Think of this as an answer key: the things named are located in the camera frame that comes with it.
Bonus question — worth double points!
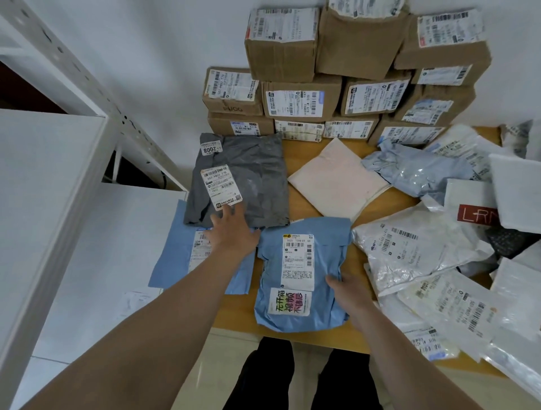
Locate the person's left hand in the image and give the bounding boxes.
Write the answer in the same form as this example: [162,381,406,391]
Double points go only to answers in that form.
[202,203,261,263]

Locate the person's right hand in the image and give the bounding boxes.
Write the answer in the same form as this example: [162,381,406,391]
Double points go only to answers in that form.
[325,273,378,327]

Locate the blue plastic mailer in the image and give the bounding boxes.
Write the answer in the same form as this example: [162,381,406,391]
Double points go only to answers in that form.
[254,217,352,333]

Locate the grey poly mailer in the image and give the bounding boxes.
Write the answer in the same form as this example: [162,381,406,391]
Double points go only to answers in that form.
[184,133,290,229]

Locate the smooth light blue mailer package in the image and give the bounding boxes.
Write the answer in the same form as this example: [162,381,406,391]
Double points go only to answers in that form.
[148,199,256,296]

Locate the pile of white mailers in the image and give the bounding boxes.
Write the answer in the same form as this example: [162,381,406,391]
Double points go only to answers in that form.
[351,120,541,377]

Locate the INS BAHA cardboard box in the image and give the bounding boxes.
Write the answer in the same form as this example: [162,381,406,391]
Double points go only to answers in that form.
[207,112,276,137]

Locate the cream mailer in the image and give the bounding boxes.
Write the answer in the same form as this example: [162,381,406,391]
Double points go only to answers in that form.
[287,137,392,222]

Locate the tall brown box double label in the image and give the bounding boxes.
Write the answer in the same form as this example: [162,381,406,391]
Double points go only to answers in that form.
[274,119,325,142]

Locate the brown box large label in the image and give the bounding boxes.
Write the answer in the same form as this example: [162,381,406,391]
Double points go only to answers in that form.
[202,66,265,115]

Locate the black bubble mailer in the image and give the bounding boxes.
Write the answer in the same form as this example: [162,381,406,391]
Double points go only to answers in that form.
[484,228,540,259]

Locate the white bubble mailer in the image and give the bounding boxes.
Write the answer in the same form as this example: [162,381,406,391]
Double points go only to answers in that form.
[489,154,541,234]

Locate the stack of cardboard boxes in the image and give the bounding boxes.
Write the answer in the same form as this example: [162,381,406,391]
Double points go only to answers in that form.
[244,0,493,127]

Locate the brown box white barcode label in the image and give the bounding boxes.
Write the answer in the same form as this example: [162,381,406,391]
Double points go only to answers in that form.
[395,8,493,70]

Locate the person's right forearm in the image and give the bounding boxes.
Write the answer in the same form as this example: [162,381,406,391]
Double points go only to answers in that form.
[351,304,482,410]

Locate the person's left forearm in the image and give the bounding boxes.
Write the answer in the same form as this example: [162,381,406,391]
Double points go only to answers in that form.
[21,249,254,410]

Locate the person's black trousers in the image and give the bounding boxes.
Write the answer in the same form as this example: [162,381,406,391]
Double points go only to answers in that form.
[224,337,383,410]

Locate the wooden table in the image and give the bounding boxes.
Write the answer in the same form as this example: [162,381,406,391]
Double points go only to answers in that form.
[209,126,508,379]

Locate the white printed label sticker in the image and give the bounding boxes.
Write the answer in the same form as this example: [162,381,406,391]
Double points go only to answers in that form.
[118,291,153,318]

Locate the white metal shelf rack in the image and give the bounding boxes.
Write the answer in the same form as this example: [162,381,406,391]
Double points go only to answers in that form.
[0,0,189,410]

